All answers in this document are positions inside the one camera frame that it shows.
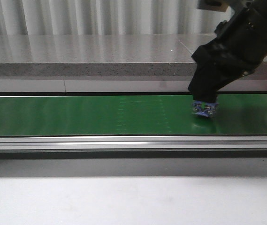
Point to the green conveyor belt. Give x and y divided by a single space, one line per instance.
237 114

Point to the grey stone slab right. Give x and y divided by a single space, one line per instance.
192 41

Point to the white corrugated wall panel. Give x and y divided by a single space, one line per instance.
107 17

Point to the aluminium conveyor side rail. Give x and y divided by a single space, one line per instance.
132 143

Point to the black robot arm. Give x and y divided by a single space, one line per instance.
252 11

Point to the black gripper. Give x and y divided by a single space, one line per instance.
238 50

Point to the grey stone slab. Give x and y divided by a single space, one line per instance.
192 41
94 55

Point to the white base panel under slabs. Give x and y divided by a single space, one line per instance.
95 84

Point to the grey stone slab left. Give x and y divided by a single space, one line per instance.
94 55

